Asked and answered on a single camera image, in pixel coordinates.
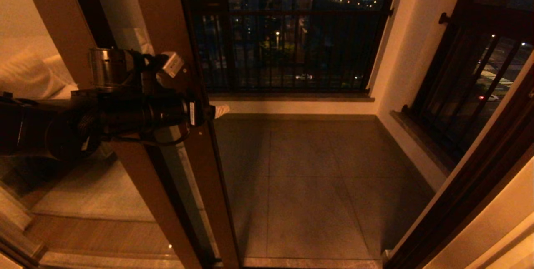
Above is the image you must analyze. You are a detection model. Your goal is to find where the black metal balcony railing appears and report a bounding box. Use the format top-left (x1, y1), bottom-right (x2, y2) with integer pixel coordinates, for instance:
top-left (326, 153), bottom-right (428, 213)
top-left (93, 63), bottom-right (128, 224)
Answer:
top-left (403, 0), bottom-right (534, 169)
top-left (184, 0), bottom-right (397, 93)

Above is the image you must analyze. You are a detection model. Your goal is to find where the dark brown door jamb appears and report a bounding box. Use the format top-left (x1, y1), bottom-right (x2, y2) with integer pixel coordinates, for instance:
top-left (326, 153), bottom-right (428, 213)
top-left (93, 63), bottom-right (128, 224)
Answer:
top-left (382, 56), bottom-right (534, 269)

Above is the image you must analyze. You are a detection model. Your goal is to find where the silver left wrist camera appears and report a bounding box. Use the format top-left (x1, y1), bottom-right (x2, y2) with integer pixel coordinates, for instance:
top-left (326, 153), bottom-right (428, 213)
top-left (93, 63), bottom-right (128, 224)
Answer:
top-left (161, 51), bottom-right (185, 78)

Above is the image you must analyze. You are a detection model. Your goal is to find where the fixed glass door brown frame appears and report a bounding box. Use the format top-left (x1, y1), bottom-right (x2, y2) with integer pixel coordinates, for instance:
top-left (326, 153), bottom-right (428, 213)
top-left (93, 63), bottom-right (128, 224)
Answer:
top-left (0, 0), bottom-right (205, 269)

